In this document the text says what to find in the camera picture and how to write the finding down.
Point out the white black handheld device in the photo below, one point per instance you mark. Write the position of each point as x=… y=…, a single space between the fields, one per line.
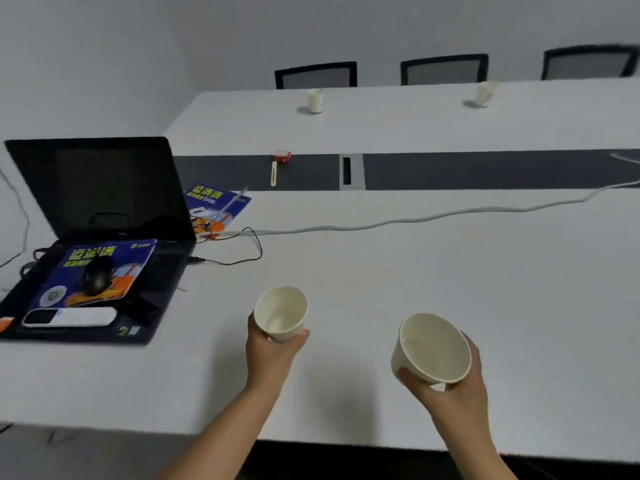
x=75 y=317

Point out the small red round object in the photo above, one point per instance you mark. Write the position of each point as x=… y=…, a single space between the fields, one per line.
x=281 y=156

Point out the white paper cup blue print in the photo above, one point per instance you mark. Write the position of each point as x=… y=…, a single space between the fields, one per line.
x=280 y=312
x=485 y=93
x=432 y=347
x=315 y=100

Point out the person's left forearm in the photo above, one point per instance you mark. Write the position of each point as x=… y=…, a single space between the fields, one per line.
x=220 y=439

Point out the black mesh office chair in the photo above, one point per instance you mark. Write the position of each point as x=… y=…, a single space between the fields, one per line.
x=315 y=68
x=445 y=59
x=590 y=50

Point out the pale yellow flat stick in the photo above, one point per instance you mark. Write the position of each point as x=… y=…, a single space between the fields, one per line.
x=273 y=173

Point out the grey laptop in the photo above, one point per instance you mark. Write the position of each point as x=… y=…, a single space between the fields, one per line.
x=100 y=184

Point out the slim grey pen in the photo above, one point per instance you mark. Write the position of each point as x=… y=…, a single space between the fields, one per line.
x=235 y=199

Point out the person's right hand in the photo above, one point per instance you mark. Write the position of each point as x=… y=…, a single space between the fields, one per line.
x=460 y=404

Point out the black computer mouse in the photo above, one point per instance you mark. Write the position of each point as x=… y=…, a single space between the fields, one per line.
x=97 y=278

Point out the person's left hand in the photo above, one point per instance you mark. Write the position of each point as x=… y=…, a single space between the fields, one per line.
x=270 y=362

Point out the white conference table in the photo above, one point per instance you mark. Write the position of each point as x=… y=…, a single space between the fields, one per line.
x=450 y=274

